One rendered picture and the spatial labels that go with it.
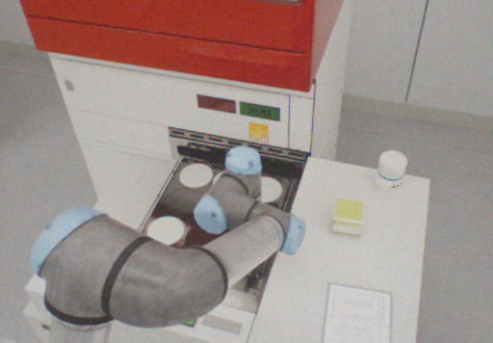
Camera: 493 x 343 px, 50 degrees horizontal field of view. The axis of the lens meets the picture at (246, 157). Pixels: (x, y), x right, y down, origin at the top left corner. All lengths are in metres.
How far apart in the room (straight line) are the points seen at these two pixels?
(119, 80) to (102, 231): 0.95
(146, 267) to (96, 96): 1.10
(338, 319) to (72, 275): 0.67
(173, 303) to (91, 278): 0.11
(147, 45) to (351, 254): 0.75
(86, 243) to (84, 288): 0.06
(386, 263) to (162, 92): 0.79
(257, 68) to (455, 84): 1.95
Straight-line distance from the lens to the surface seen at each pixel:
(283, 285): 1.27
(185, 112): 1.60
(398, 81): 3.16
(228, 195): 1.07
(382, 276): 1.31
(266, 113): 1.49
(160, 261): 0.70
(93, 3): 1.46
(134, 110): 1.69
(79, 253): 0.73
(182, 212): 1.51
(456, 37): 3.00
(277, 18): 1.26
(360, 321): 1.24
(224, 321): 1.24
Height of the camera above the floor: 2.04
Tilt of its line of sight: 44 degrees down
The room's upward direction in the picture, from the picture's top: 3 degrees counter-clockwise
